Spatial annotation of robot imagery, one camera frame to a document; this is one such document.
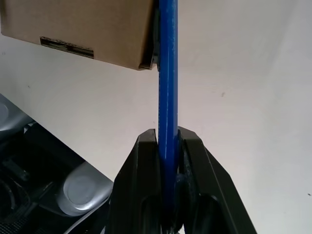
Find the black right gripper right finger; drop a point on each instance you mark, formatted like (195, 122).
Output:
(214, 195)

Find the brown cardboard box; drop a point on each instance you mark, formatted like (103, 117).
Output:
(73, 22)

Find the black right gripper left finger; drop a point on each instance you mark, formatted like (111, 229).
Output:
(136, 185)

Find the silver black robot torso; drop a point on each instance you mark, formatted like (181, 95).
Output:
(80, 190)

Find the blue pen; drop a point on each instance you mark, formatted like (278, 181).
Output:
(168, 73)

